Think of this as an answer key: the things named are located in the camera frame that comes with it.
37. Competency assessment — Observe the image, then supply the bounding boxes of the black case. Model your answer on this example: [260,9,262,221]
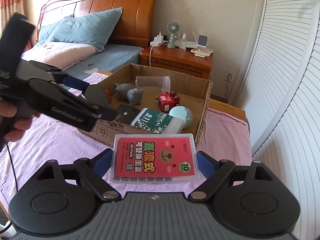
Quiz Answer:
[115,105,140,125]

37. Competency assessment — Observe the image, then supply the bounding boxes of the grey toy elephant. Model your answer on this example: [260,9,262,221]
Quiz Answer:
[114,83,144,107]

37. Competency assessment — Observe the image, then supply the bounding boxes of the white medical wipes canister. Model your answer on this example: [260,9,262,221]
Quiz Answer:
[130,108,184,134]

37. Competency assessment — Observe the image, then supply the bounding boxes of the red toy train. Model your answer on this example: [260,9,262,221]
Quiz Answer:
[157,91,180,113]

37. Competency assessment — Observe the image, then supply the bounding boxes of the red refill card box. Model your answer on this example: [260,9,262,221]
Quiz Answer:
[110,133,200,184]

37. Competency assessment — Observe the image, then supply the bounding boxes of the clear plastic jar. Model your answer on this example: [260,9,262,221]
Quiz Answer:
[136,76,171,94]

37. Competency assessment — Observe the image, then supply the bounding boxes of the teal earbud case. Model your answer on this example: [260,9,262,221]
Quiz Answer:
[169,106,193,129]

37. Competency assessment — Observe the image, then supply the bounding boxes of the black toy cube red buttons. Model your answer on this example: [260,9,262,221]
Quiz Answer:
[105,90,112,103]

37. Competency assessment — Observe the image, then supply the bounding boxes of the person's left hand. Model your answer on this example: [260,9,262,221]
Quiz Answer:
[0,99,42,143]

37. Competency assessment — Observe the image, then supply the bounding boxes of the pink blanket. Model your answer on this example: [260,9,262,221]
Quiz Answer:
[0,72,253,213]

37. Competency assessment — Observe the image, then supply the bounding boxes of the blue bed sheet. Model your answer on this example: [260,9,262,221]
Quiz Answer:
[65,44,143,80]

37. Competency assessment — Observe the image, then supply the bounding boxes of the blue pillow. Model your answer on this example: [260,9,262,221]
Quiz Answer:
[38,7,123,52]

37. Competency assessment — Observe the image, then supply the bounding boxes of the cardboard box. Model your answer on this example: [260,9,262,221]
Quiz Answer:
[77,63,214,149]

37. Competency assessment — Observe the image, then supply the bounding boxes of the white power strip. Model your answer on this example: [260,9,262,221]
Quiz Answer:
[150,32,167,47]

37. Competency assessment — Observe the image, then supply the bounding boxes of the wooden nightstand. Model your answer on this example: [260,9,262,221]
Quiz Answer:
[140,45,213,80]

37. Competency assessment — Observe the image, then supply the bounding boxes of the white louvered wardrobe door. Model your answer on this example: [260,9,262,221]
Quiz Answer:
[234,0,319,239]

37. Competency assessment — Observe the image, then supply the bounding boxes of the wooden headboard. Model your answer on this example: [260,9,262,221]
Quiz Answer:
[37,0,156,48]

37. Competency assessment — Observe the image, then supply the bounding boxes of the small clear bottle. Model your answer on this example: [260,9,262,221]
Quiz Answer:
[179,33,187,50]

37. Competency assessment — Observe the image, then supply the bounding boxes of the green desk fan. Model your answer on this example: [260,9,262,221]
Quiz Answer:
[167,21,180,49]

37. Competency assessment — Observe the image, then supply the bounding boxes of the white smart display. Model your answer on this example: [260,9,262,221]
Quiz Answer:
[197,32,208,48]

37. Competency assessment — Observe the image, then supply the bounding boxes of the wall socket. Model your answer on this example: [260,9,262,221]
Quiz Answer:
[224,70,234,82]

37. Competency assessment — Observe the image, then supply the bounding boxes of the black cable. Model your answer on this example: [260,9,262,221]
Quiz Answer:
[0,142,20,235]

